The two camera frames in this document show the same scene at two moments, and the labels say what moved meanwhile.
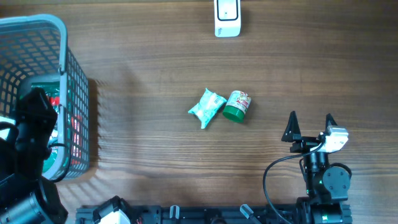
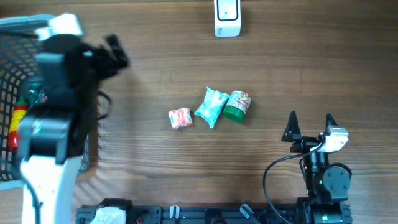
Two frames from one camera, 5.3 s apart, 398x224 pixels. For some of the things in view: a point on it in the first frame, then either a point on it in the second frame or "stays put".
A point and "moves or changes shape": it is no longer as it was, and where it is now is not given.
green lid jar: (237, 104) stays put
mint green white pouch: (208, 106) moves or changes shape
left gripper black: (45, 115) → (110, 56)
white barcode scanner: (227, 18) stays put
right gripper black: (292, 134) stays put
